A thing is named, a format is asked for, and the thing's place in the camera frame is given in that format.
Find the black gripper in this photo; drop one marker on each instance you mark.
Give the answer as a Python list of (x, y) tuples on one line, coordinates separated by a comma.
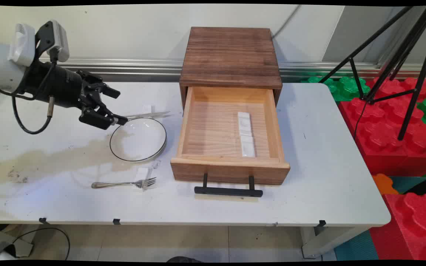
[(57, 87)]

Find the serrated steel table knife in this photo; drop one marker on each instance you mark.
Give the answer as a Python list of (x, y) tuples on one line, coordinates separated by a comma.
[(150, 115)]

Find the white ceramic cutlery rest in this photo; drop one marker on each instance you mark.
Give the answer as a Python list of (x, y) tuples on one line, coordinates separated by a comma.
[(247, 146), (147, 108), (141, 173), (244, 123)]

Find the white bowl with black rim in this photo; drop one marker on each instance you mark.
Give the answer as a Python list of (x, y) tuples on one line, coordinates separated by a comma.
[(139, 140)]

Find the steel fork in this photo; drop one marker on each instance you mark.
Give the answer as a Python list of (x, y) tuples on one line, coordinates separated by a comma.
[(118, 184)]

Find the light wooden drawer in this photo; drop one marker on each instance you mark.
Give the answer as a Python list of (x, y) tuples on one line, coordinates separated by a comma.
[(213, 147)]

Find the dark wooden cabinet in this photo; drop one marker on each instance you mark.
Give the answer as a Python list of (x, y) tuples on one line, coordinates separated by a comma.
[(231, 55)]

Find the white table leg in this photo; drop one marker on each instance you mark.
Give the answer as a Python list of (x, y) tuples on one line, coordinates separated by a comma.
[(327, 242)]

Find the orange foam piece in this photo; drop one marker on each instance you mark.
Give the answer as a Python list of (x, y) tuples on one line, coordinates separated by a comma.
[(383, 184)]

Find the teal foam mat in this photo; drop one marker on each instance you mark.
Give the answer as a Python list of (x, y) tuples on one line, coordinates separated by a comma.
[(357, 247)]

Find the black tripod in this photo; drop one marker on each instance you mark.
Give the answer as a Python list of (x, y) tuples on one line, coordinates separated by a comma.
[(407, 48)]

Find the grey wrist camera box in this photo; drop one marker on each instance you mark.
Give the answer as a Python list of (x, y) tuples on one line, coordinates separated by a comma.
[(59, 37)]

